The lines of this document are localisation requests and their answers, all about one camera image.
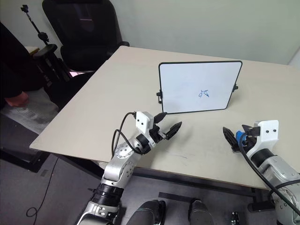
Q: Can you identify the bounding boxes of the person's bare hand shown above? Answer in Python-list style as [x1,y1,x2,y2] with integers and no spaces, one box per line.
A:
[4,91,30,108]

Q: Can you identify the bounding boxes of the person in black clothing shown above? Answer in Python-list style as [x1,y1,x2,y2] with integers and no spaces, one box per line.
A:
[0,22,45,109]

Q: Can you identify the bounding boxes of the thin black floor cable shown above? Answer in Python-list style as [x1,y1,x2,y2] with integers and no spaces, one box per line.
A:
[25,158,59,218]

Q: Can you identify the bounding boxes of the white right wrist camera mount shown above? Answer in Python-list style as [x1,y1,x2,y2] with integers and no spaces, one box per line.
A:
[246,120,280,158]

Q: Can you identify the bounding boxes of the black seat cushion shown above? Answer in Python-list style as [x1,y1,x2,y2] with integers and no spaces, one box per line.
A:
[44,71,96,110]

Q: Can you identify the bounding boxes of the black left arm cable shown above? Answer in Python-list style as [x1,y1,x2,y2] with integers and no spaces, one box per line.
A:
[112,112,144,156]

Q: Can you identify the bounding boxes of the blue plastic object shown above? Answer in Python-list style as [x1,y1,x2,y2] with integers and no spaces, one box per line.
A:
[235,130,247,145]

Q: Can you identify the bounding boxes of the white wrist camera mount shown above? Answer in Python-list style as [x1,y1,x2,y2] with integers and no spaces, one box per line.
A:
[246,120,280,158]
[135,111,155,144]

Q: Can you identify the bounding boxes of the black framed whiteboard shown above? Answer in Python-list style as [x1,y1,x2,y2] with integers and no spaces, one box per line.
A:
[156,60,243,115]

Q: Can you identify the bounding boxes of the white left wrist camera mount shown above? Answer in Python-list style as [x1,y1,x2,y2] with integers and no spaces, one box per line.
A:
[135,111,155,144]

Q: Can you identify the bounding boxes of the black office chair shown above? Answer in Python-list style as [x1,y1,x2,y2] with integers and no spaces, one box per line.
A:
[42,0,130,72]

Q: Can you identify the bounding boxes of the dark rounded shape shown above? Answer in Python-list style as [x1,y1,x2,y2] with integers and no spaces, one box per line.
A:
[126,199,166,225]
[188,198,215,225]

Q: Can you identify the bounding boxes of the small black studded object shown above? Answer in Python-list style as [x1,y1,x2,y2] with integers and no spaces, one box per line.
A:
[230,210,240,225]

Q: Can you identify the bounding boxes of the black tripod stand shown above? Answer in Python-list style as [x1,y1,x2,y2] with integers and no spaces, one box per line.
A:
[20,4,71,87]

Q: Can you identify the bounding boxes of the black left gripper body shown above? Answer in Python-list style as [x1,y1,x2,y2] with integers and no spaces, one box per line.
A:
[149,124,168,144]

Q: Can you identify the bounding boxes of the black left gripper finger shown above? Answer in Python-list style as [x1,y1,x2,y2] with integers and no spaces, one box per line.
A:
[153,112,168,124]
[165,121,183,140]

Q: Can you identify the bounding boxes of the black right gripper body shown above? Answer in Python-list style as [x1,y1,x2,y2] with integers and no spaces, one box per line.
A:
[240,126,261,149]

